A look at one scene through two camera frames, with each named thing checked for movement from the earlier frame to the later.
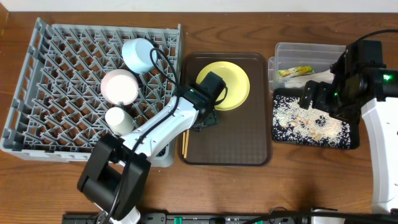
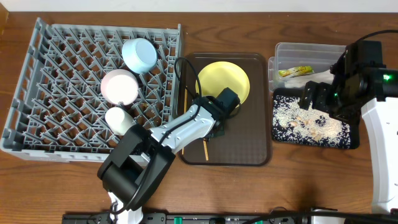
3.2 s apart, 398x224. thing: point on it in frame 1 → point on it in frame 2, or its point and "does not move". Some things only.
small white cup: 119,121 does not move
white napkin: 300,81 does not move
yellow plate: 237,81 does not move
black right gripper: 321,89 does not move
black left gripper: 212,118 → 221,131
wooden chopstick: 186,144 → 206,149
